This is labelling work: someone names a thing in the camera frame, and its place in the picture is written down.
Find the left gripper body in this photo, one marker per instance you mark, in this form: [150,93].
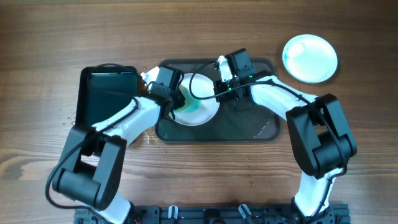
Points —
[178,99]

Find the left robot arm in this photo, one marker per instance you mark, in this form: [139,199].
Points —
[90,166]

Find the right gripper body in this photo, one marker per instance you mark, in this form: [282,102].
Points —
[241,101]

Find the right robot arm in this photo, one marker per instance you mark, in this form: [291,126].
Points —
[322,142]

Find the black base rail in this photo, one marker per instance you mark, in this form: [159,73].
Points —
[266,214]

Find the black water basin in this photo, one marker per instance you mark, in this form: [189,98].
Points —
[104,91]

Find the green yellow sponge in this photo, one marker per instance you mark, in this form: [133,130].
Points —
[181,99]

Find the white plate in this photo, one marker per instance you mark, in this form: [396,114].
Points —
[198,112]
[309,58]

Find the white plate top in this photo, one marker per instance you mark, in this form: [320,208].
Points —
[309,58]

